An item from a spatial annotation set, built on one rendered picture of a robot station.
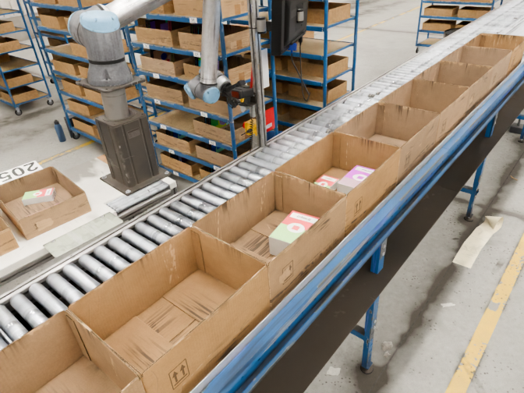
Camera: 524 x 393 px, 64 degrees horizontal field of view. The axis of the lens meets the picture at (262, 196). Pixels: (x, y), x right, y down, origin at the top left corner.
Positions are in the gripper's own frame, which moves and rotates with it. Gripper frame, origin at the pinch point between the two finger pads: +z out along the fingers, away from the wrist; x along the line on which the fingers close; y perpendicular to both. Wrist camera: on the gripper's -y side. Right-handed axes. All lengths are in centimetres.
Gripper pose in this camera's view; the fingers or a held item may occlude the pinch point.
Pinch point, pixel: (251, 107)
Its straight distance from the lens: 230.7
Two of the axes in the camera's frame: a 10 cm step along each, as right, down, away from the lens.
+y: -3.3, 5.8, 7.5
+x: -6.4, 4.5, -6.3
